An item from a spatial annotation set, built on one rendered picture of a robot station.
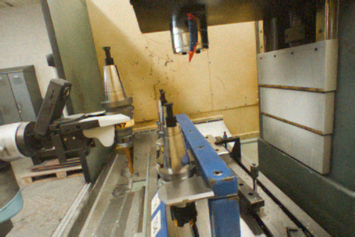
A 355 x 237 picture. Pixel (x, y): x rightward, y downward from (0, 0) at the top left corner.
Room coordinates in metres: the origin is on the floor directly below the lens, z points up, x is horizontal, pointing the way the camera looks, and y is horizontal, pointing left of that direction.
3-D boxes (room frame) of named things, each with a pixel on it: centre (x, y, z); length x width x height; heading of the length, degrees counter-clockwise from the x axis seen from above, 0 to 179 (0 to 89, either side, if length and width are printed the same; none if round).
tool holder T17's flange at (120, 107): (0.41, 0.12, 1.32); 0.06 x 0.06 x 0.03
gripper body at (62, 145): (0.40, 0.24, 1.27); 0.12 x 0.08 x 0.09; 95
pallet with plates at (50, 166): (3.26, 1.94, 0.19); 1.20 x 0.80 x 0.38; 95
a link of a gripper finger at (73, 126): (0.37, 0.19, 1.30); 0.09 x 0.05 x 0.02; 81
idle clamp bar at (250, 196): (0.65, -0.19, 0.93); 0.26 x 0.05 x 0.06; 10
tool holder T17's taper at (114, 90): (0.41, 0.12, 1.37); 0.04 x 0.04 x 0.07
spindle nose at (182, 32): (0.90, -0.10, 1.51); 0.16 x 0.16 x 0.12
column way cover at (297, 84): (0.94, -0.54, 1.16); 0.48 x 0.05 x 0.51; 5
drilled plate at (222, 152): (0.98, -0.09, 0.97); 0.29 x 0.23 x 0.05; 5
